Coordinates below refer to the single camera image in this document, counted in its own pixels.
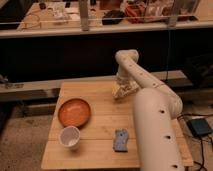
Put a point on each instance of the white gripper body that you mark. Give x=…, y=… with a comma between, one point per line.
x=123, y=87

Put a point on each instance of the blue sponge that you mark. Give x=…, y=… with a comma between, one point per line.
x=120, y=141

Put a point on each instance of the black bag on shelf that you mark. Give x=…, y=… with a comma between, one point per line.
x=113, y=17

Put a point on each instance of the metal shelf post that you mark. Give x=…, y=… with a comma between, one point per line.
x=172, y=20
x=83, y=9

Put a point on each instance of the white cup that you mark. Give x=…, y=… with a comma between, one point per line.
x=69, y=137

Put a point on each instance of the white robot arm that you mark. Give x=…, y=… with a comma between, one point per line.
x=155, y=105

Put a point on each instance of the black power adapter box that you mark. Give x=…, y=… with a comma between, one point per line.
x=199, y=127

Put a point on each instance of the metal shelf post left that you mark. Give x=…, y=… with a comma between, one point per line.
x=83, y=9

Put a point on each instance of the metal shelf post right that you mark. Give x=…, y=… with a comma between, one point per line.
x=172, y=20

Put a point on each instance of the red object on shelf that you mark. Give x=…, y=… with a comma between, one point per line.
x=135, y=13

